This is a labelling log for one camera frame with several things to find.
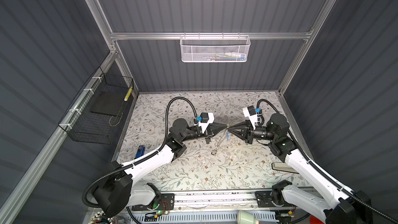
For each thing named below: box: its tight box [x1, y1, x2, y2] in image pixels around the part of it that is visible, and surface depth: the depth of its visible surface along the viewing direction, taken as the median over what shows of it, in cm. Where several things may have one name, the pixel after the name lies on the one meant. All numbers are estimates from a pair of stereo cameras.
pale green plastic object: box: [236, 210, 256, 224], surface depth 64 cm
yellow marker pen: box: [123, 86, 133, 102], surface depth 83 cm
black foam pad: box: [90, 91, 129, 117], surface depth 77 cm
